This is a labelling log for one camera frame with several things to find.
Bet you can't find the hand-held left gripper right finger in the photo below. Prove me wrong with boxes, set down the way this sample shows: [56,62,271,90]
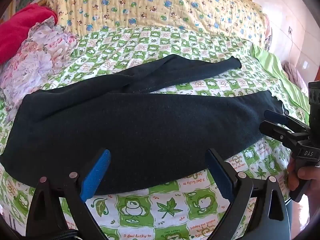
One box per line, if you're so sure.
[205,149,292,240]

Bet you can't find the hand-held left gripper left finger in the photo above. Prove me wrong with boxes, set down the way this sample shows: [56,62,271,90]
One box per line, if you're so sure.
[26,149,112,240]

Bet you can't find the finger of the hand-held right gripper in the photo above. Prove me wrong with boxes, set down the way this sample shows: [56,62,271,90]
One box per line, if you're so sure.
[265,110,310,133]
[259,121,310,147]

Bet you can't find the black pants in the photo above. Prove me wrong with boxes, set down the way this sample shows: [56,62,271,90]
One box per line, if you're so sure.
[0,54,284,195]

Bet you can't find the person's right hand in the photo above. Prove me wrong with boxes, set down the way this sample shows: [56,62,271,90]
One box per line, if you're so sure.
[287,164,320,197]

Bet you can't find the pinkish grey cloth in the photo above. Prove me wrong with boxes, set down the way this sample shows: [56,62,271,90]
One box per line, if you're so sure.
[282,62,308,90]

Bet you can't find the plain green sheet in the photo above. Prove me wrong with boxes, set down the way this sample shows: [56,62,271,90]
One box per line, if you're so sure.
[250,44,310,120]

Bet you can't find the green frog print blanket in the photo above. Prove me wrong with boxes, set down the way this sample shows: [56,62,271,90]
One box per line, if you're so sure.
[0,25,310,240]

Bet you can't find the pink floral blanket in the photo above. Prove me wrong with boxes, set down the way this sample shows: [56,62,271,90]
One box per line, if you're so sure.
[0,16,80,110]

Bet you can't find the red blanket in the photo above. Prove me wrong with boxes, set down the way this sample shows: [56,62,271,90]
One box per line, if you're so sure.
[0,4,58,64]

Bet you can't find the yellow bear print quilt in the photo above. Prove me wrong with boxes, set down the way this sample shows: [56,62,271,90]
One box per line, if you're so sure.
[46,0,267,40]

